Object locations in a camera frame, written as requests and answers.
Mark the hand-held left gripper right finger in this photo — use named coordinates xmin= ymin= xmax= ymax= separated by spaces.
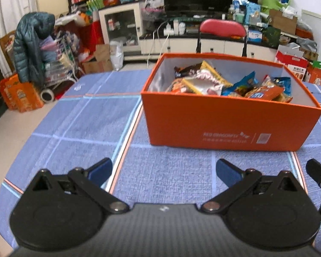
xmin=200 ymin=158 xmax=305 ymax=215

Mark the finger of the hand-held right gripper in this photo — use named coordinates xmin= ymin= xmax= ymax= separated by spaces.
xmin=306 ymin=158 xmax=321 ymax=227

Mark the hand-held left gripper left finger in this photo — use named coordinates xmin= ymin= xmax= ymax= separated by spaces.
xmin=29 ymin=157 xmax=129 ymax=215

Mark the orange cardboard box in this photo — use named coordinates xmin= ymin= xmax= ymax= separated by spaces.
xmin=141 ymin=53 xmax=321 ymax=152

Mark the orange snack packet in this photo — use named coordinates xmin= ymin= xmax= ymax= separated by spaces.
xmin=245 ymin=85 xmax=285 ymax=100

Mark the blue cookie packet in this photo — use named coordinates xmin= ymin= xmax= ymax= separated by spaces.
xmin=221 ymin=71 xmax=259 ymax=97

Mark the yellow white snack packet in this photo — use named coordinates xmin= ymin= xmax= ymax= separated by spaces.
xmin=182 ymin=77 xmax=222 ymax=95

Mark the blue wafer packet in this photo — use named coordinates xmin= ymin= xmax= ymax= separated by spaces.
xmin=270 ymin=76 xmax=292 ymax=97

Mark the silver packet with orange label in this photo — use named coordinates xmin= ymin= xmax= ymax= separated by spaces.
xmin=167 ymin=78 xmax=188 ymax=93

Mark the green orange gift carton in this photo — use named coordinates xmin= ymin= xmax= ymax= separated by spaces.
xmin=308 ymin=61 xmax=321 ymax=87

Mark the white tape roll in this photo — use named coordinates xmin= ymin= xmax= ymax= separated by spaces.
xmin=40 ymin=88 xmax=55 ymax=103

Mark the red white gift carton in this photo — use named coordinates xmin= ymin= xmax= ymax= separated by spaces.
xmin=274 ymin=43 xmax=309 ymax=82

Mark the orange printed carton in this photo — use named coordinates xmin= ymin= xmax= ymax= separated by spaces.
xmin=0 ymin=74 xmax=45 ymax=113

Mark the white plastic bag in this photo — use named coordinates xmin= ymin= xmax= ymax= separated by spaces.
xmin=110 ymin=41 xmax=124 ymax=71

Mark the red fabric cover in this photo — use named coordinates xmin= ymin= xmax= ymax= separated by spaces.
xmin=76 ymin=20 xmax=103 ymax=57

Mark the white black TV stand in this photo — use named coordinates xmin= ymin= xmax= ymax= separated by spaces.
xmin=139 ymin=16 xmax=311 ymax=62

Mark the blue white tissue box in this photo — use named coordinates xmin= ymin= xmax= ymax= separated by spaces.
xmin=247 ymin=27 xmax=263 ymax=43

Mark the dark green bag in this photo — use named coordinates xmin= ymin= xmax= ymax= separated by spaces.
xmin=262 ymin=26 xmax=282 ymax=49

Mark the teal puffer jacket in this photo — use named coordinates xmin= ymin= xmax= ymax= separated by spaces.
xmin=13 ymin=12 xmax=56 ymax=84

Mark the red chair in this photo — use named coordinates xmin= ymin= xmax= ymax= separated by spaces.
xmin=196 ymin=19 xmax=248 ymax=58

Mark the white glass-door cabinet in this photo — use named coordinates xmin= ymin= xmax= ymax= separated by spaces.
xmin=98 ymin=2 xmax=143 ymax=54

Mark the open brown cardboard box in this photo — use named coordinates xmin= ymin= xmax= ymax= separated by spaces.
xmin=269 ymin=9 xmax=298 ymax=35

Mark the blue white carton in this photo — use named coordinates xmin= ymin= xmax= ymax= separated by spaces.
xmin=245 ymin=1 xmax=261 ymax=24

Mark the white curtain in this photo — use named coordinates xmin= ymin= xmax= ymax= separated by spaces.
xmin=0 ymin=0 xmax=39 ymax=78

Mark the metal wire cart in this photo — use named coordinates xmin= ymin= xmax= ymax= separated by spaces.
xmin=40 ymin=29 xmax=82 ymax=89

